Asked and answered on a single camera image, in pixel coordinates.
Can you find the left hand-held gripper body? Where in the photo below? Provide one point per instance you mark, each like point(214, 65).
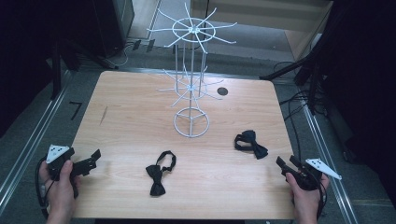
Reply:
point(57, 154)

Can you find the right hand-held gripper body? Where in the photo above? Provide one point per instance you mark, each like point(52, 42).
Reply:
point(308, 179)

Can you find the black bow tie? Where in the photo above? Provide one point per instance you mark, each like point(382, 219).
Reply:
point(156, 180)
point(256, 146)

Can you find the person's right hand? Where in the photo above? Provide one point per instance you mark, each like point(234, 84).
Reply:
point(306, 200)

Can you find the person's left hand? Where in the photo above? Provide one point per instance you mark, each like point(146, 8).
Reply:
point(60, 194)

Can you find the black metal stand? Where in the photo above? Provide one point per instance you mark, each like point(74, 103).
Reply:
point(56, 71)
point(311, 62)

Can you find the dark round table grommet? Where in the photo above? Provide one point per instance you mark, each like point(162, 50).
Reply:
point(222, 91)

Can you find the small black floor block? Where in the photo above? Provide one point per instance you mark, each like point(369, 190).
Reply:
point(136, 45)
point(150, 45)

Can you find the dark cabinet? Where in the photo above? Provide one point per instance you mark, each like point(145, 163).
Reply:
point(115, 25)

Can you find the metal floor rail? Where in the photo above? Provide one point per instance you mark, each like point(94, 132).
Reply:
point(31, 144)
point(330, 168)

